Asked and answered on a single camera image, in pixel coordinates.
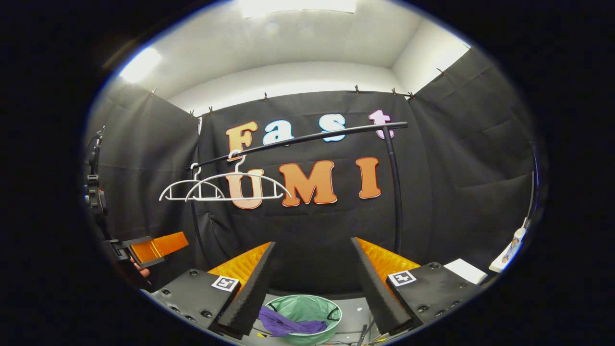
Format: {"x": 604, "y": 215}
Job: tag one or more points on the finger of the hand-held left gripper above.
{"x": 161, "y": 246}

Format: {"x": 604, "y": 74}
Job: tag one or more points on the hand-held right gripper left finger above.
{"x": 252, "y": 288}

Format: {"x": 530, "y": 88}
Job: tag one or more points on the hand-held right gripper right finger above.
{"x": 377, "y": 288}

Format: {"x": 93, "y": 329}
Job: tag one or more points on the green laundry hamper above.
{"x": 307, "y": 307}

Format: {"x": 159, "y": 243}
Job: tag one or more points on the white plastic hanger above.
{"x": 235, "y": 174}
{"x": 194, "y": 180}

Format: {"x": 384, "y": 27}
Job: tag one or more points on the black clothes rack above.
{"x": 336, "y": 134}

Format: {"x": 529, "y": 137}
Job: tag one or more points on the black tripod stand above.
{"x": 94, "y": 192}

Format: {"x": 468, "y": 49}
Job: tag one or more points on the white box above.
{"x": 465, "y": 270}

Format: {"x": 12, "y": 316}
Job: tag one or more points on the white labelled bottle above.
{"x": 511, "y": 249}

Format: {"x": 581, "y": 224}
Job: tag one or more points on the black backdrop cloth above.
{"x": 456, "y": 168}

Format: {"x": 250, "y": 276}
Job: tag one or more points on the small ceiling light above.
{"x": 140, "y": 65}

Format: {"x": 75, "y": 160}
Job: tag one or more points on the row of small backdrop clips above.
{"x": 356, "y": 89}

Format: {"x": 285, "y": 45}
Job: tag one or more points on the long ceiling light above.
{"x": 298, "y": 7}

